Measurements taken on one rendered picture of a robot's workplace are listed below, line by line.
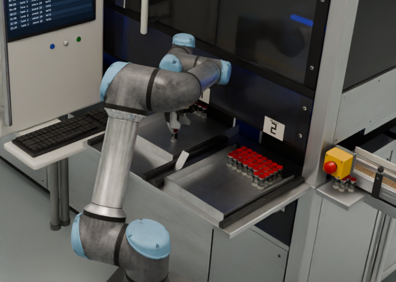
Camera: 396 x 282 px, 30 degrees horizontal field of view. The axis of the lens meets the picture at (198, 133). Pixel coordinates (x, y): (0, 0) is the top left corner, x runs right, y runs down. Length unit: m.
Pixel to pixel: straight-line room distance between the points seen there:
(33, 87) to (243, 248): 0.98
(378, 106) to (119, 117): 1.01
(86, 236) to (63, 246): 1.57
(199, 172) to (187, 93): 0.56
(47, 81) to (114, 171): 0.93
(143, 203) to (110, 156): 1.22
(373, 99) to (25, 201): 1.99
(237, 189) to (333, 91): 0.44
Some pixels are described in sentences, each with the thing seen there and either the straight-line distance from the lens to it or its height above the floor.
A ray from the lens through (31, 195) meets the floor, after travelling 3.91.
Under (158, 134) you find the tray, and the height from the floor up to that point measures 0.88.
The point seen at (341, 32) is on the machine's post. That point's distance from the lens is 2.23.
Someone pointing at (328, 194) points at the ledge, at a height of 0.88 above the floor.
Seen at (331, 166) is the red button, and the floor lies 1.01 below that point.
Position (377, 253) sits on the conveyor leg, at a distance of 2.62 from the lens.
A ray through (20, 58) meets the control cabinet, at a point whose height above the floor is 1.10.
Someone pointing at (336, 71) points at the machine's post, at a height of 1.30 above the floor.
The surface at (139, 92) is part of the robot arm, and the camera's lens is 1.94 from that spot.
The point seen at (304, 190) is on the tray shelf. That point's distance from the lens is 2.45.
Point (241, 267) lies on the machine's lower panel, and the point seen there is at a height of 0.38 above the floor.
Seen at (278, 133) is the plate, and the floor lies 1.01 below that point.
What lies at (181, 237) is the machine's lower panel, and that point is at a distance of 3.06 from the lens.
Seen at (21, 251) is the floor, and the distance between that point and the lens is 3.55.
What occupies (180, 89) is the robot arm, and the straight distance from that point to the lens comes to 1.94.
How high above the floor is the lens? 2.20
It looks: 29 degrees down
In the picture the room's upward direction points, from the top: 5 degrees clockwise
